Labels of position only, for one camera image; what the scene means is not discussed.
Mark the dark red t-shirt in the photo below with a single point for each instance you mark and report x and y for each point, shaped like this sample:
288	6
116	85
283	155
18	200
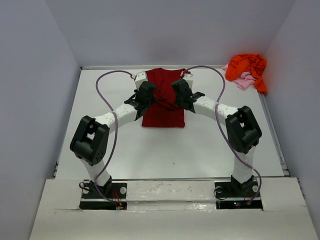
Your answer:
164	113

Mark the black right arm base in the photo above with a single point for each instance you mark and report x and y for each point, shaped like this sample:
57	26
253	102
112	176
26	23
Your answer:
228	199

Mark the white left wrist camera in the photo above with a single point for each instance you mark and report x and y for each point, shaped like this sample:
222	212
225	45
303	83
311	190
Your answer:
140	78

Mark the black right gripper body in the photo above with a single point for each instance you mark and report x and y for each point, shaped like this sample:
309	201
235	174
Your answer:
177	97

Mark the pink t-shirt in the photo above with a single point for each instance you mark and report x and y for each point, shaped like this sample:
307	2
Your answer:
244	80

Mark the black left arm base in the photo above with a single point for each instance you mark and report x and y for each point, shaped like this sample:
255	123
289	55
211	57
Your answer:
115	199

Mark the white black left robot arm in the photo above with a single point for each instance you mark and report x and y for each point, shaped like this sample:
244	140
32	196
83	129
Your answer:
90	139

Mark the orange t-shirt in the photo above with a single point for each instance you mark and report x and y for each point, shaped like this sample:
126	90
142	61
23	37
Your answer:
257	65

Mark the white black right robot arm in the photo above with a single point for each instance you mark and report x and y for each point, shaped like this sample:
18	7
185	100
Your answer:
238	127

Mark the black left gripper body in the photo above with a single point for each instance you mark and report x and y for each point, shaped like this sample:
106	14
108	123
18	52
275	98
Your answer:
152	97

